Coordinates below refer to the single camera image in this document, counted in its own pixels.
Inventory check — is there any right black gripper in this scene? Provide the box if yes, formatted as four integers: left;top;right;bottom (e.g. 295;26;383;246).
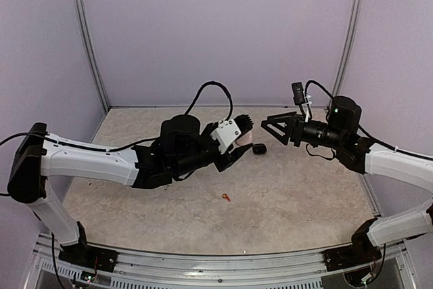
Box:
262;111;346;150

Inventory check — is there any black earbud charging case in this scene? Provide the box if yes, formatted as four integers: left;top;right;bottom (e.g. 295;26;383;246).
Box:
252;143;267;155

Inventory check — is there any pink earbud charging case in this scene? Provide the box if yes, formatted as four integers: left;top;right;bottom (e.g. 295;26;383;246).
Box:
235;131;253;146

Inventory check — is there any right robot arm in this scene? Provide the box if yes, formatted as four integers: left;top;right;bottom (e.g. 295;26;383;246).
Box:
261;96;432;265

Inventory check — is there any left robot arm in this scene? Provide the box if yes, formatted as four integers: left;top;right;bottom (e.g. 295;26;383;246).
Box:
7;114;253;265

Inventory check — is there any red earbud with yellow tip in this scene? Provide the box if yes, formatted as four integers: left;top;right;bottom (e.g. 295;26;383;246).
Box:
222;194;231;202

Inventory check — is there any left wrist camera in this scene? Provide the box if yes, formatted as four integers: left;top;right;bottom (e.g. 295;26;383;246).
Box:
210;114;254;154

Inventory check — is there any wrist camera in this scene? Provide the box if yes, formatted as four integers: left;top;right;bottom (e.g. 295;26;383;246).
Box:
291;82;313;123
210;114;254;154

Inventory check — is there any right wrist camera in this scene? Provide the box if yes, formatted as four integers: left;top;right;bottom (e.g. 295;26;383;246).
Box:
291;82;313;123

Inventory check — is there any right camera cable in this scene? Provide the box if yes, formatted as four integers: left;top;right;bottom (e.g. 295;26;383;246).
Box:
305;80;334;100

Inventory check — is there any front aluminium rail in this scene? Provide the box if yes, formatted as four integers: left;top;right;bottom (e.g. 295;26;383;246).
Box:
20;234;418;288

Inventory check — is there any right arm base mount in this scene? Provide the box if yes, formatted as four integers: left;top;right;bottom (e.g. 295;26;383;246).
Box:
323;218;382;271

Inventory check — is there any right aluminium frame post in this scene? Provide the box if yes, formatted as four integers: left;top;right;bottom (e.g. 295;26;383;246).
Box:
332;0;363;95

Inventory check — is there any aluminium frame post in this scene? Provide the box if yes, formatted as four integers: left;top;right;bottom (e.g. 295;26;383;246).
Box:
332;0;363;95
73;0;111;114

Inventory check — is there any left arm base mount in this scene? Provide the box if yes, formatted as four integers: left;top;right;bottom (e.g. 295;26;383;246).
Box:
59;221;118;273

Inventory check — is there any left aluminium frame post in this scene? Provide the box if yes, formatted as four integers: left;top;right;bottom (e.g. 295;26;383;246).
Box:
73;0;111;114

